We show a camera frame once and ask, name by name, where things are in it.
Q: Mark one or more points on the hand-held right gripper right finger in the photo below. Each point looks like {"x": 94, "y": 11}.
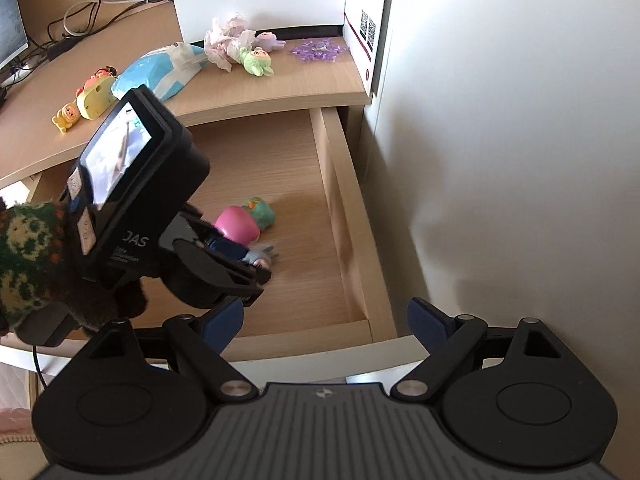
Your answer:
{"x": 425, "y": 325}

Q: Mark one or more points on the blue wet wipes packet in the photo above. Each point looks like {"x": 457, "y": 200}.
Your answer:
{"x": 150, "y": 72}

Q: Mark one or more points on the grey doll figure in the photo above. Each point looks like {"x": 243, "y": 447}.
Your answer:
{"x": 260, "y": 255}

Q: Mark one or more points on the yellow cheese toy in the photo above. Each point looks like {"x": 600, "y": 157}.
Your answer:
{"x": 95, "y": 100}

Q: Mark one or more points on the small yellow toy figure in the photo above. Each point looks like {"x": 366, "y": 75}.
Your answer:
{"x": 65, "y": 117}

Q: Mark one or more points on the purple-haired doll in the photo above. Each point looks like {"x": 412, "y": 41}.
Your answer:
{"x": 267, "y": 40}

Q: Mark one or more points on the teal toy figure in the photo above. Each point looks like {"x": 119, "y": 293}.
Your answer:
{"x": 262, "y": 215}

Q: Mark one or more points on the wooden drawer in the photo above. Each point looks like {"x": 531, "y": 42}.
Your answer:
{"x": 280, "y": 180}

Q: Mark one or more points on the pink toy figure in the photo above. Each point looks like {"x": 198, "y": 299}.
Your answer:
{"x": 237, "y": 222}

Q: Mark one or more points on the computer monitor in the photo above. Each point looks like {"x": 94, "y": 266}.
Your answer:
{"x": 10, "y": 25}

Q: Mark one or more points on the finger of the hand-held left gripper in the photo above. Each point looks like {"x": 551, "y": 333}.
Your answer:
{"x": 250, "y": 280}
{"x": 227, "y": 249}

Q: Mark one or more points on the orange and red toy figure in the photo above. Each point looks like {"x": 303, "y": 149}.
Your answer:
{"x": 102, "y": 77}

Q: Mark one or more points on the person's left hand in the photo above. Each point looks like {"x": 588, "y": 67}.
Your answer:
{"x": 30, "y": 260}

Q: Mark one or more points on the green plush doll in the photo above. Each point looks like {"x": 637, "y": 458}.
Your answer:
{"x": 256, "y": 62}

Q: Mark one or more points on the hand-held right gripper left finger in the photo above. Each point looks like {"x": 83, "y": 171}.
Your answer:
{"x": 225, "y": 322}

